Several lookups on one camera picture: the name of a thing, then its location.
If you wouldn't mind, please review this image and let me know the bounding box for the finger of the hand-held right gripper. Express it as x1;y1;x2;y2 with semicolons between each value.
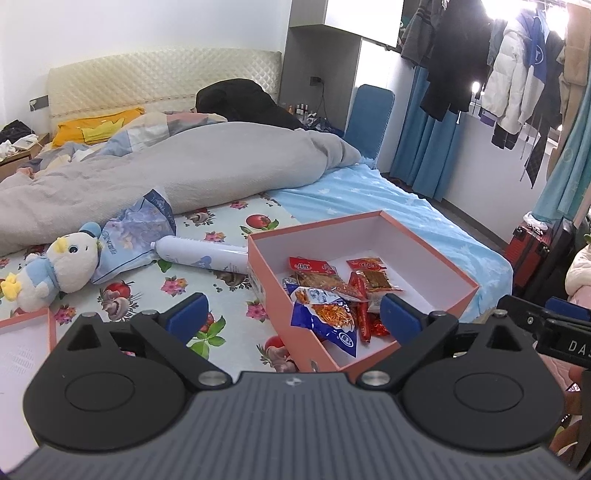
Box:
496;294;548;344
544;296;591;324

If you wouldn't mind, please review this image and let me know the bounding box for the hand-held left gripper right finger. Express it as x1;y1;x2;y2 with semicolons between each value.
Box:
356;293;541;388

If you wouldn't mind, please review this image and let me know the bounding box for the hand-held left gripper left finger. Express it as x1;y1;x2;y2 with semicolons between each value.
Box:
58;292;233;388

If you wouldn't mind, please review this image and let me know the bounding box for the red snack packet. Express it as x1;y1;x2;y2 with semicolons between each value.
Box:
346;257;404;294

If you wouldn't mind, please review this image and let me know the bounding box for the pink cardboard box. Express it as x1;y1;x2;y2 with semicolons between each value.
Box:
247;210;481;374

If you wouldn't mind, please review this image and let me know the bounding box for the blue snack packet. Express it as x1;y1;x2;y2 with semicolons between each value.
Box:
285;284;360;358

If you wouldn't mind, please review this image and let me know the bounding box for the orange snack packet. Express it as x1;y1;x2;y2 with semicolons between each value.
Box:
288;256;352;296

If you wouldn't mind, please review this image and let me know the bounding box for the cream fuzzy garment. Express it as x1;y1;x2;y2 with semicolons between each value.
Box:
566;235;591;308

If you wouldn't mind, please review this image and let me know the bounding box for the floral bed sheet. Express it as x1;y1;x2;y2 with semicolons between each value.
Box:
0;194;301;374

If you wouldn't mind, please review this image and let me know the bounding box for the white spray bottle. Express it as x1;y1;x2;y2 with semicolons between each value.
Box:
154;235;250;273

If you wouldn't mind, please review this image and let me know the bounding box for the red suitcase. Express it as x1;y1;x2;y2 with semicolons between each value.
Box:
503;222;561;294

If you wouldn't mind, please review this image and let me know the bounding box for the pale blue crinkled bag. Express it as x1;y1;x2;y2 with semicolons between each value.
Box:
90;187;178;284

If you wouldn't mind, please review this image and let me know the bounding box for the blue star bed sheet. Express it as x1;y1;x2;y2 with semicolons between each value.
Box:
270;164;514;324

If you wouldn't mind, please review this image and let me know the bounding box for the duck plush toy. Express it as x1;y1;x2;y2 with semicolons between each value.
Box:
0;222;102;315

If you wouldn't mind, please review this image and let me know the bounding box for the teal hanging garment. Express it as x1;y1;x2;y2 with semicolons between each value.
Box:
531;92;591;227

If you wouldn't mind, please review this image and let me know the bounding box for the grey duvet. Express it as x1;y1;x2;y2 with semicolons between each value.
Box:
0;121;363;257

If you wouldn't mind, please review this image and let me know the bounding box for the blue curtain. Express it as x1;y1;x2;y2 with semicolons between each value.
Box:
390;65;467;201

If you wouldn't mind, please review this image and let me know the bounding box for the pink box lid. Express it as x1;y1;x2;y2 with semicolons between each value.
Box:
0;308;58;444

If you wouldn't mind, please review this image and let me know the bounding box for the patchwork quilt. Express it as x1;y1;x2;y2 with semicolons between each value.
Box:
18;111;229;178

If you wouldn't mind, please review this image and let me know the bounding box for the blue chair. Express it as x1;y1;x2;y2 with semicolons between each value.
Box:
344;84;396;160

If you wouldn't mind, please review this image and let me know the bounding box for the yellow pillow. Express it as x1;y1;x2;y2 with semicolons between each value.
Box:
52;107;146;148

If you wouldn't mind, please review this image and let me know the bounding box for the black clothing pile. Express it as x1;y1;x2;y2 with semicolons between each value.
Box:
195;78;305;130

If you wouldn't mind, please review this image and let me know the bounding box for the white hanging jacket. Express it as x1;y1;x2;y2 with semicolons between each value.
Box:
480;14;550;134

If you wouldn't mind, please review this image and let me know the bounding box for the beige hanging coat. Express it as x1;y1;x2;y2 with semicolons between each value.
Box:
556;2;591;153

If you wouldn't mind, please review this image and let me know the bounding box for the cream quilted headboard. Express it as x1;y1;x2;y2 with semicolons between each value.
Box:
47;48;283;123

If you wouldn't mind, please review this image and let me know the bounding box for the black hanging coat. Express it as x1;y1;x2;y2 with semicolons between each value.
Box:
420;0;492;121

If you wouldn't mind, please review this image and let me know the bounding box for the grey cabinet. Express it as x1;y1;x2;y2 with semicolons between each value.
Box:
279;25;363;137

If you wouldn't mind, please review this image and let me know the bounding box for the grey hanging jacket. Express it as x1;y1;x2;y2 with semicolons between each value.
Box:
399;0;439;70

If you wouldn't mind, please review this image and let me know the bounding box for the white upper cabinet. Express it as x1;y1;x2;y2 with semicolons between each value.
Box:
322;0;406;49

